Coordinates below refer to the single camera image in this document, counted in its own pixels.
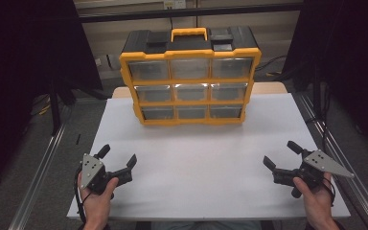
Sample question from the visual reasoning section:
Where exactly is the black metal stand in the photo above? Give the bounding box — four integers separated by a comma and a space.
306, 60, 332, 152
48, 76, 78, 137

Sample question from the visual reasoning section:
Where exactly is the aluminium floor rail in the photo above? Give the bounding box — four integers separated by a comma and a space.
295, 92, 368, 230
9, 123, 69, 230

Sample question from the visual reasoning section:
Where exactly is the person's right hand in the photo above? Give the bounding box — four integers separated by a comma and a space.
292, 172, 341, 230

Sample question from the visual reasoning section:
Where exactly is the person's left hand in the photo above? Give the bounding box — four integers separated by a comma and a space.
77, 172, 120, 230

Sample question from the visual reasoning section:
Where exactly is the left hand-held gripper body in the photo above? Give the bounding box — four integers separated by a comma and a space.
80, 152, 134, 196

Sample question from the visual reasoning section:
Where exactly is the black curtain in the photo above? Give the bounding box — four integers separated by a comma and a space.
0, 0, 104, 199
282, 0, 368, 157

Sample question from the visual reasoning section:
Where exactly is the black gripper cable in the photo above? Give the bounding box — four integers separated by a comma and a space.
321, 177, 337, 208
73, 166, 94, 225

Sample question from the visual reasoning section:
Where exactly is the yellow black drawer organizer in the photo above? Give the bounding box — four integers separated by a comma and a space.
118, 27, 263, 127

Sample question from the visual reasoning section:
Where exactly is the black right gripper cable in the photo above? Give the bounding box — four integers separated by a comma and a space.
321, 177, 337, 208

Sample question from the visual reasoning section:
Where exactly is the set of clear plastic drawers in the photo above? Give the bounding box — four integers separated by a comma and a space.
127, 58, 254, 121

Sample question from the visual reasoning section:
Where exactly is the yellow carry handle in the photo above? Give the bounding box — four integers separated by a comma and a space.
171, 27, 209, 43

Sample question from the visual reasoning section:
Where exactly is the yellow floor cable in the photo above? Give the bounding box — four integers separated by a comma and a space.
37, 97, 52, 117

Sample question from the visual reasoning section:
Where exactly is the white wall outlet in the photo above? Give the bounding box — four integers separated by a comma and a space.
163, 0, 187, 11

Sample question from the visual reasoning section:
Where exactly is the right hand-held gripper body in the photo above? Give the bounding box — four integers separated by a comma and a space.
271, 149, 356, 199

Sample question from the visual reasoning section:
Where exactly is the black floor cable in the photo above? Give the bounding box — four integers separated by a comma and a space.
254, 55, 289, 79

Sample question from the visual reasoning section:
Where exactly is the black horizontal bar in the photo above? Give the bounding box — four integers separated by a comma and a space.
77, 2, 304, 24

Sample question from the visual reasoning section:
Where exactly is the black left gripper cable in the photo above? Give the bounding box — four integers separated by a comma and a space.
73, 166, 94, 225

